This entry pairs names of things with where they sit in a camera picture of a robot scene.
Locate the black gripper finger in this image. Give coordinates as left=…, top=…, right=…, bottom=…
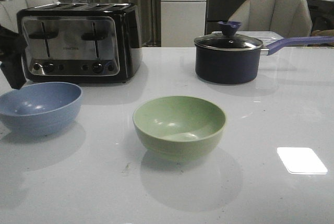
left=1, top=56, right=26, bottom=89

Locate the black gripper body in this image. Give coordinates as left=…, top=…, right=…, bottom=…
left=1, top=26, right=26, bottom=64

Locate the blue bowl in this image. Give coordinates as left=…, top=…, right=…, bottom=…
left=1, top=82, right=83, bottom=136

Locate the green bowl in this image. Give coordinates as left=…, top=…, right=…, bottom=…
left=133, top=96, right=226, bottom=162

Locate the beige chair left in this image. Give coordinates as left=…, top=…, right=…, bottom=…
left=1, top=0, right=59, bottom=33

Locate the beige chair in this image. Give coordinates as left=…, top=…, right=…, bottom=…
left=229, top=0, right=313, bottom=38
left=1, top=0, right=59, bottom=33

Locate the black and silver toaster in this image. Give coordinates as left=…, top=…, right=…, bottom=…
left=17, top=3, right=142, bottom=84

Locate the white refrigerator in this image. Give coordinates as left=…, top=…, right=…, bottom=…
left=161, top=0, right=207, bottom=47

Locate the dark blue saucepan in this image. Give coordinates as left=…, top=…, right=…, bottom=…
left=195, top=36, right=333, bottom=85

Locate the glass pot lid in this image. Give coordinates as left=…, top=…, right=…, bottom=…
left=194, top=21, right=264, bottom=51

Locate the beige chair right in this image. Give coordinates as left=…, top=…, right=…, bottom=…
left=229, top=0, right=313, bottom=38

